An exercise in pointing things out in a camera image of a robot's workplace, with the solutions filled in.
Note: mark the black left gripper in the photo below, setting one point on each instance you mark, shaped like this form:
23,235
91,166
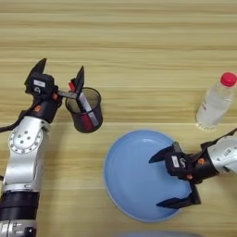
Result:
46,108

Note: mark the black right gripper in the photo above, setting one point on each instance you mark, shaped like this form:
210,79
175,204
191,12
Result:
203,166

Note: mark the blue round plate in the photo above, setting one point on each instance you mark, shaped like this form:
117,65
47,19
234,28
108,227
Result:
135,179

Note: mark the black mesh pen cup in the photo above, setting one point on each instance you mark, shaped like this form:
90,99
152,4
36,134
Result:
94,103

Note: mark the white marker black cap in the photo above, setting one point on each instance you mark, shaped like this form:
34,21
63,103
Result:
89,111

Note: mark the clear bottle red cap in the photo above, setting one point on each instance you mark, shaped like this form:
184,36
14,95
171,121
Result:
216,105

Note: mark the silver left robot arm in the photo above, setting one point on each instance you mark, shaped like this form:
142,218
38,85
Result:
23,160

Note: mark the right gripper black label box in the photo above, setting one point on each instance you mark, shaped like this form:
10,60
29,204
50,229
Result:
175,163

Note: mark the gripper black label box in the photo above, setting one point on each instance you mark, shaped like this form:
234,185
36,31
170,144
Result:
40,84
175,163

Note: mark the red marker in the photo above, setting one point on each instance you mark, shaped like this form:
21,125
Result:
71,86

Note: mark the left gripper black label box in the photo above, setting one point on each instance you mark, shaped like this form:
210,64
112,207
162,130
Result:
40,84

